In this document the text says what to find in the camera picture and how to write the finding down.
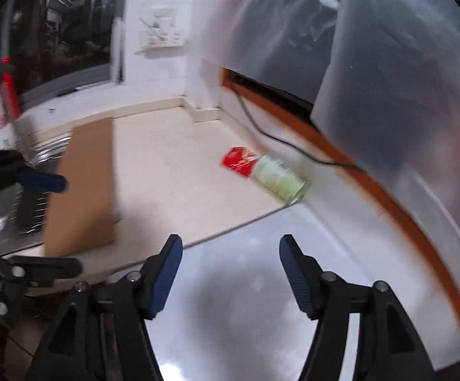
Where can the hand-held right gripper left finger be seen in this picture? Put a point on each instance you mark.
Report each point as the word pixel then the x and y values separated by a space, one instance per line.
pixel 166 274

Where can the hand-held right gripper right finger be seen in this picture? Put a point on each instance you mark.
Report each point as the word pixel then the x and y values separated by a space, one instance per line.
pixel 293 278

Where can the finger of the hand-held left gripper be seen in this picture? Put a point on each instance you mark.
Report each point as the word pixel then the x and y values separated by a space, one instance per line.
pixel 43 180
pixel 43 266

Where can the green can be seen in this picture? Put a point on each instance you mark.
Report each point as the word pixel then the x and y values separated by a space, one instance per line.
pixel 279 176

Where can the red snack wrapper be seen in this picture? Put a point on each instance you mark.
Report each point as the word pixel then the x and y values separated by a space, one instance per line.
pixel 237 160

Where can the brown cardboard sheet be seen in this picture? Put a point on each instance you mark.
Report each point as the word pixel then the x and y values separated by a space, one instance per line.
pixel 83 186

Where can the red pink carton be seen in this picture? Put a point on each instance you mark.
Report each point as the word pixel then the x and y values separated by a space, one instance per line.
pixel 9 99

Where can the dark glass window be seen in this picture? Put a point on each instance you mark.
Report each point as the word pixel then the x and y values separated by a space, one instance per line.
pixel 75 35

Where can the large translucent plastic sheet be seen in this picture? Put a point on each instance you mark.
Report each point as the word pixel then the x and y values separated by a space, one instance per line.
pixel 404 67

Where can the small translucent plastic sheet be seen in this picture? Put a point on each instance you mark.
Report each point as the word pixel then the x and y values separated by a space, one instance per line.
pixel 277 27

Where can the orange wooden window frame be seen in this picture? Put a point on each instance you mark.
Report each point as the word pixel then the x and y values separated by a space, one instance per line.
pixel 374 186

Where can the white wall socket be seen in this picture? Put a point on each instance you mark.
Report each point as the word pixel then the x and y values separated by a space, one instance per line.
pixel 162 37

